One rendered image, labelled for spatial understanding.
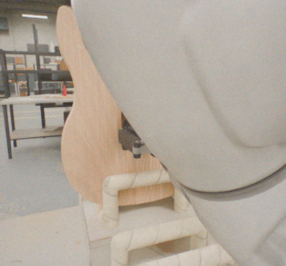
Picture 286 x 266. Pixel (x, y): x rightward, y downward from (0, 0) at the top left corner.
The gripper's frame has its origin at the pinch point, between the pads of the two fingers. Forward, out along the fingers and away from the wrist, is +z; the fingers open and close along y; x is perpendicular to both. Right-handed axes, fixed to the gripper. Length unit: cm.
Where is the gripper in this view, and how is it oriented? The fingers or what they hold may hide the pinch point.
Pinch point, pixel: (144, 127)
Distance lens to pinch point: 51.3
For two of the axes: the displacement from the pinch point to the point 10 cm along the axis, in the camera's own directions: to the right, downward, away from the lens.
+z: -3.2, -2.0, 9.3
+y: 9.5, -0.6, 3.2
